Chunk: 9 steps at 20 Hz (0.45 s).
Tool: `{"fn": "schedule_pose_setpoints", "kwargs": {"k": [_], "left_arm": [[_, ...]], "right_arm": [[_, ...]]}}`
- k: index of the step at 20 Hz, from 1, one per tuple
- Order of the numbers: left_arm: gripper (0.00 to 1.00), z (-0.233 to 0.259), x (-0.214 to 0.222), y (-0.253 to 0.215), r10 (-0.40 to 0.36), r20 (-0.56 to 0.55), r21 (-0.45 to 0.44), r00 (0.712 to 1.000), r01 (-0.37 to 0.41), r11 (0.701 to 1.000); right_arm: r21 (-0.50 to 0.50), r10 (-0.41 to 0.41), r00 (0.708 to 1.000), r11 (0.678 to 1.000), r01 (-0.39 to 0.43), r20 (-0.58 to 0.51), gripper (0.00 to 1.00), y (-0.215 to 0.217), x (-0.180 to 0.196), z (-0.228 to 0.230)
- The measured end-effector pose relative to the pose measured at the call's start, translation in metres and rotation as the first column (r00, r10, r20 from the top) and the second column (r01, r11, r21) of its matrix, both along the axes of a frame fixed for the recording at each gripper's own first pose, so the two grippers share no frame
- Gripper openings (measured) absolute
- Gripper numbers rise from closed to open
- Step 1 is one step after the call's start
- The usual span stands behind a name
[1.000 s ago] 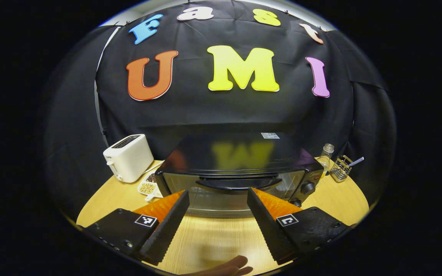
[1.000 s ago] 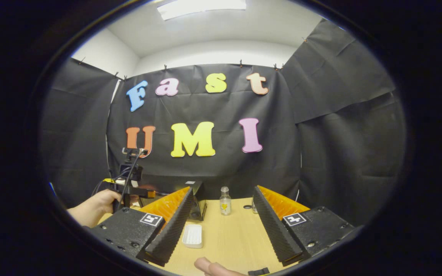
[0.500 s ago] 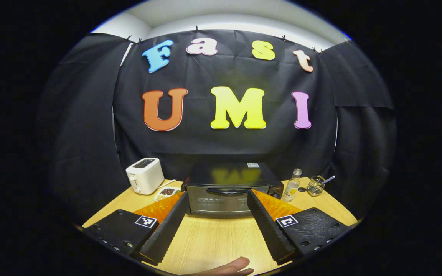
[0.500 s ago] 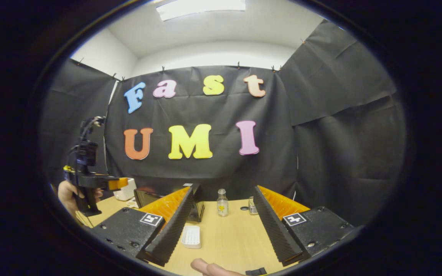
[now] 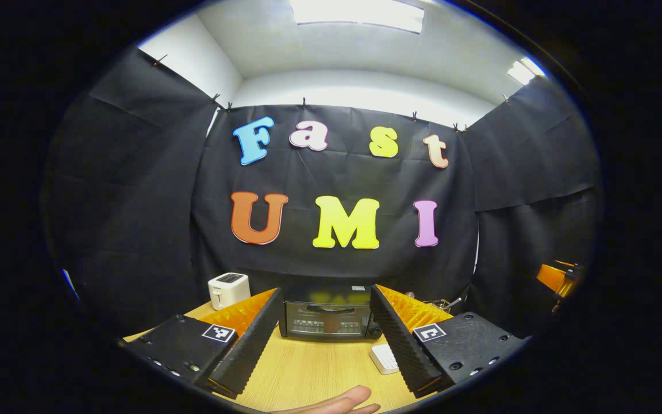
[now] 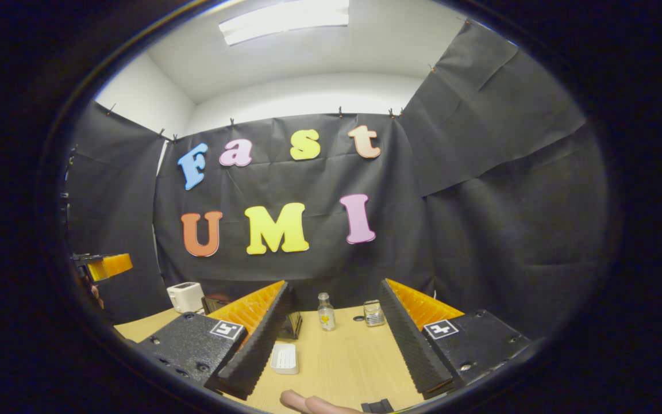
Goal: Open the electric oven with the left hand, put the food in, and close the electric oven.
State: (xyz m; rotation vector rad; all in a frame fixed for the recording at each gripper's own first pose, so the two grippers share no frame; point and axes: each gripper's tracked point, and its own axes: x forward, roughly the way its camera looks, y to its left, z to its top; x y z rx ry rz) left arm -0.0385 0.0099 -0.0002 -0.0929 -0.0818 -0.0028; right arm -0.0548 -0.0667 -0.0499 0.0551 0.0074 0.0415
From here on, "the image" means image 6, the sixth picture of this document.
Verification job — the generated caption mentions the small clear glass bottle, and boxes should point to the small clear glass bottle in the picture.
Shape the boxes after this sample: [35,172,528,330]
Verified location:
[318,292,336,332]

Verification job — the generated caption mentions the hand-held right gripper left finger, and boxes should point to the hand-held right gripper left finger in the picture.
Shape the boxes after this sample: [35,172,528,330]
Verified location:
[136,281,294,401]

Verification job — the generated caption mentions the white toaster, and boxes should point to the white toaster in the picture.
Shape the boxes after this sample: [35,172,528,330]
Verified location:
[167,282,205,314]

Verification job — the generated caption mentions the metal mesh pen holder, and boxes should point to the metal mesh pen holder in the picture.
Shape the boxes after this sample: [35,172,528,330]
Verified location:
[364,300,386,328]

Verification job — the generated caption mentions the black electric oven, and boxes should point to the black electric oven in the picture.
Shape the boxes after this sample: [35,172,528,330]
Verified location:
[202,293,304,341]

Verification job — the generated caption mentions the black backdrop cloth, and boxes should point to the black backdrop cloth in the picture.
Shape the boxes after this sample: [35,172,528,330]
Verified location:
[64,20,610,340]

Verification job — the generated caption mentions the small white tray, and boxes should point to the small white tray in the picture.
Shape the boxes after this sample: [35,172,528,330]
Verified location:
[270,343,301,375]

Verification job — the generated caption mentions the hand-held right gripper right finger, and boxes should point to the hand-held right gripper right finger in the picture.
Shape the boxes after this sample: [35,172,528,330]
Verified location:
[378,278,534,401]

